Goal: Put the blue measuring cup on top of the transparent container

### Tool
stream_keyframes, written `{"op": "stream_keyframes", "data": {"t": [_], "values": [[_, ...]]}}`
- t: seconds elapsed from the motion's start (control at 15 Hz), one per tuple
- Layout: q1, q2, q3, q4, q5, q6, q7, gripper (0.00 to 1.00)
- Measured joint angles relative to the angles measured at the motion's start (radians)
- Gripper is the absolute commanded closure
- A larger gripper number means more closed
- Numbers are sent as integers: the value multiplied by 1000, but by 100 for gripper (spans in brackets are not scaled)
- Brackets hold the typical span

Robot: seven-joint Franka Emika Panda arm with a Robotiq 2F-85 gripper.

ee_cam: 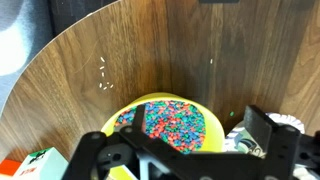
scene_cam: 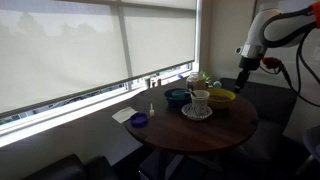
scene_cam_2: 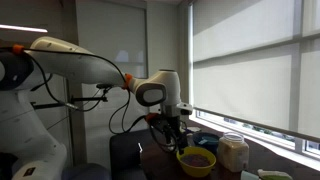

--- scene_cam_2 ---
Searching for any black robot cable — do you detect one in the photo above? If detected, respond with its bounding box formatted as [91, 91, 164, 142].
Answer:
[19, 48, 178, 154]

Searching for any green and white container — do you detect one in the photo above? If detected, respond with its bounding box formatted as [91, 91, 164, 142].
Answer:
[258, 169, 293, 180]

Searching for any blue measuring cup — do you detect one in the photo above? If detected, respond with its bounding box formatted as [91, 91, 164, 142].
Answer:
[193, 132, 219, 154]

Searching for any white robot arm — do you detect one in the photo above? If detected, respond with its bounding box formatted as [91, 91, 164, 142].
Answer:
[0, 36, 193, 180]

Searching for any dark chair foreground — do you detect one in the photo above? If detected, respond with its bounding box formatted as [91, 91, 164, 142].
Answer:
[61, 163, 112, 180]

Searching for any white roller blind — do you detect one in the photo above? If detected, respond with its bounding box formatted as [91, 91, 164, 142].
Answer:
[192, 0, 320, 138]

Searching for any round wooden table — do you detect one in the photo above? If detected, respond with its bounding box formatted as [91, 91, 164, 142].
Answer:
[141, 143, 320, 180]

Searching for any dark upholstered bench seat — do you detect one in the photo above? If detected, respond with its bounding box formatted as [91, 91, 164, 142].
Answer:
[109, 129, 153, 180]

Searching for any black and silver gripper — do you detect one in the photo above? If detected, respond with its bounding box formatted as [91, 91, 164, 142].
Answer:
[150, 105, 188, 155]

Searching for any yellow bowl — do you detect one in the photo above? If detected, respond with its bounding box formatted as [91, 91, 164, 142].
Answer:
[176, 146, 216, 178]

